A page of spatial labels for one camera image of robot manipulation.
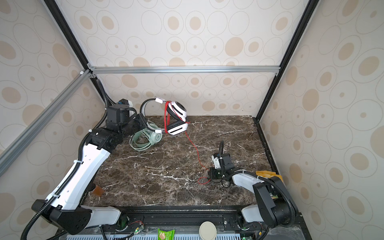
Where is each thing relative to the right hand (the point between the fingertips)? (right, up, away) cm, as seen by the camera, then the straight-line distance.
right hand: (210, 172), depth 91 cm
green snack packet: (-24, -23, -23) cm, 40 cm away
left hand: (-30, +32, -22) cm, 49 cm away
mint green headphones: (-45, +20, +17) cm, 52 cm away
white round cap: (-4, -19, -25) cm, 32 cm away
